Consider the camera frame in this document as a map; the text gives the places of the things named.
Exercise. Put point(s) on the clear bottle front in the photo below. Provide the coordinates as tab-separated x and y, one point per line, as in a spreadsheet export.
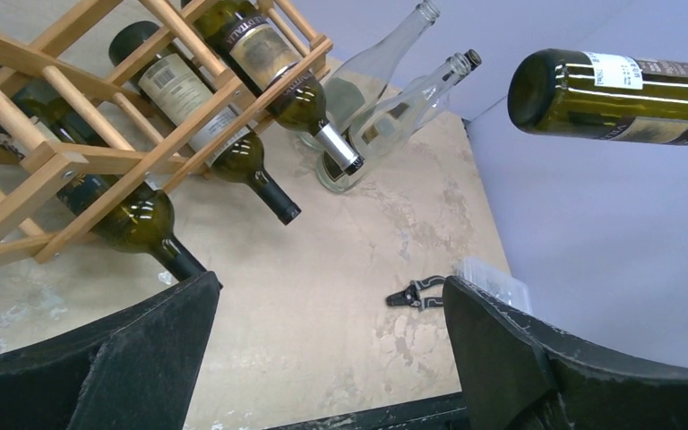
376	134

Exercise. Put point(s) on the clear plastic parts box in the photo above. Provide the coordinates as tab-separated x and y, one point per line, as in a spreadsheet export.
495	282

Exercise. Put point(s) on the olive green wine bottle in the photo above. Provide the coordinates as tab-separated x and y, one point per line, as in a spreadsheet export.
242	37

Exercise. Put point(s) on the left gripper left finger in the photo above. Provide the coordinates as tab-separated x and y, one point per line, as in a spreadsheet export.
133	369

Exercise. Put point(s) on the dark bottle in lower rack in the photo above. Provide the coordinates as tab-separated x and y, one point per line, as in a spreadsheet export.
142	223

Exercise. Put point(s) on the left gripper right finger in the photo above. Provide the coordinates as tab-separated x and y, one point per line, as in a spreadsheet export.
518	372

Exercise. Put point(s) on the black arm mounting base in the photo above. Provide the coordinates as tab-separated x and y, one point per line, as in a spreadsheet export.
445	412

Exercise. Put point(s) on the tall clear bottle back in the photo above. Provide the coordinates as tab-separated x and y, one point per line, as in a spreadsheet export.
358	84

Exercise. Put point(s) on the black pruning shears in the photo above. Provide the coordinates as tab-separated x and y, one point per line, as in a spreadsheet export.
411	295

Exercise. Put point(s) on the wooden wine rack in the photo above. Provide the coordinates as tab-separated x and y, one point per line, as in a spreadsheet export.
215	219

